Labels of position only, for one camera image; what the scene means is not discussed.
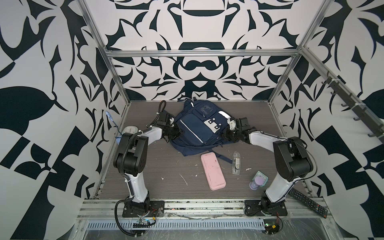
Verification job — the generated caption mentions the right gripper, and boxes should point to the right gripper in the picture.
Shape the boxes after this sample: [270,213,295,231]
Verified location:
[217,127,242,143]

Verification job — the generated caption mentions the navy blue student backpack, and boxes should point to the navy blue student backpack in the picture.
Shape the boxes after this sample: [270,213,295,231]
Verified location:
[171,99,234,157]

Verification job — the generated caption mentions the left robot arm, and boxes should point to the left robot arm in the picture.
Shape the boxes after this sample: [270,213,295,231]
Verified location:
[113,100,180,213]

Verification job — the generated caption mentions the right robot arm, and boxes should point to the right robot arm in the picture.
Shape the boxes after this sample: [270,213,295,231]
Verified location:
[224,118,317,216]

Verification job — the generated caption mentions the clear plastic pen box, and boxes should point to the clear plastic pen box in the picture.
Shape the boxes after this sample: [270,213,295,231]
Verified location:
[232,152,241,175]

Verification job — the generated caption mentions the white round alarm clock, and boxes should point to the white round alarm clock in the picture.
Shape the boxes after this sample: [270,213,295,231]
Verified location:
[122,126,139,134]

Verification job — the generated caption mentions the pink pencil case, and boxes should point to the pink pencil case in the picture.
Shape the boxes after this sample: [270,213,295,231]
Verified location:
[201,153,226,191]

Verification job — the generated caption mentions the small green circuit board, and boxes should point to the small green circuit board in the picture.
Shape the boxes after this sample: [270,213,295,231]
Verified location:
[263,222,282,236]

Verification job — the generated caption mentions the black remote control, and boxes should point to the black remote control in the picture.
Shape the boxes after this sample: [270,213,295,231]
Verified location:
[288,188,328,219]

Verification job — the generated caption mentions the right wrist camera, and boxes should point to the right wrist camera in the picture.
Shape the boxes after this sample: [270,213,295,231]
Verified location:
[227,118,237,131]

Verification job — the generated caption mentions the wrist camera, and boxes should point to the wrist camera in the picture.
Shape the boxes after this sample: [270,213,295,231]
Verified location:
[227,118,237,131]
[156,111,175,127]

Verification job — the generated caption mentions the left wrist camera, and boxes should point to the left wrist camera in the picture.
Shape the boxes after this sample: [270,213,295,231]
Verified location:
[156,111,175,127]

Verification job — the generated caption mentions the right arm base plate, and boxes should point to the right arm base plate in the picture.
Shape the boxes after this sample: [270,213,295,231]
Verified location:
[244,199,288,217]

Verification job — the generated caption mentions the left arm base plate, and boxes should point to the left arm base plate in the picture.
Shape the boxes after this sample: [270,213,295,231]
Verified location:
[122,201,165,218]

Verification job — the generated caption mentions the white slotted cable duct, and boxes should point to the white slotted cable duct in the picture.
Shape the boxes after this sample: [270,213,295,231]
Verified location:
[85,218,266,231]

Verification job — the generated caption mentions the wall hook rack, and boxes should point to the wall hook rack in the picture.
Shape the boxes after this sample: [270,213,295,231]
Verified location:
[322,71,384,145]

